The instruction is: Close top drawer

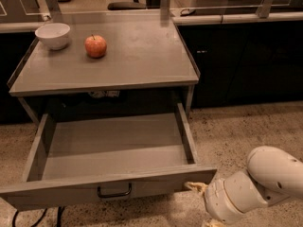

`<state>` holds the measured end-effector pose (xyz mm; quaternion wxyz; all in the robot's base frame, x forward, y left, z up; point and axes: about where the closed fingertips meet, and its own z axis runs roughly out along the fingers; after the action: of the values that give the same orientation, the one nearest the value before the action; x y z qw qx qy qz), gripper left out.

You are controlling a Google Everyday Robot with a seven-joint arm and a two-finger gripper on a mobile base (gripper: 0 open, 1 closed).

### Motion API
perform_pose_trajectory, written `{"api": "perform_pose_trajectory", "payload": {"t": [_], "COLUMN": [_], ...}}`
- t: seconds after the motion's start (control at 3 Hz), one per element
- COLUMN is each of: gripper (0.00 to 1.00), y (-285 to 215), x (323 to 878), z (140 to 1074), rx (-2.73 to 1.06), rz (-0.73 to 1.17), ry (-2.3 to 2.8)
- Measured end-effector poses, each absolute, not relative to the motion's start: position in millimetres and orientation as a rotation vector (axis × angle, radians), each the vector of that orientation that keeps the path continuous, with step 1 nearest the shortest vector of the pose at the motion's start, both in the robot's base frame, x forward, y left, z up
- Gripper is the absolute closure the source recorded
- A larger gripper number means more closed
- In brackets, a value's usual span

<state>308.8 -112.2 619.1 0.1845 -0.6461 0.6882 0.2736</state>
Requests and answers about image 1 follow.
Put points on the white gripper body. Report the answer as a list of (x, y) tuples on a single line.
[(217, 195)]

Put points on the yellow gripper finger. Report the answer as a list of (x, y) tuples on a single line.
[(212, 223), (200, 188)]

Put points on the grey top drawer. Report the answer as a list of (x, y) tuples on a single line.
[(68, 161)]

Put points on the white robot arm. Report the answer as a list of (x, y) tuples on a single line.
[(272, 176)]

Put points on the dark counter cabinet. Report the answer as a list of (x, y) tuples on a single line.
[(244, 60)]

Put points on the black object on counter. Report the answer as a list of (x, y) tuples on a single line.
[(187, 12)]

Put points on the red apple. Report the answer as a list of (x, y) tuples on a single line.
[(95, 46)]

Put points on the white ceramic bowl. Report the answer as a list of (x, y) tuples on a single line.
[(55, 36)]

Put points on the black drawer handle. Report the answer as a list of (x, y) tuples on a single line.
[(114, 190)]

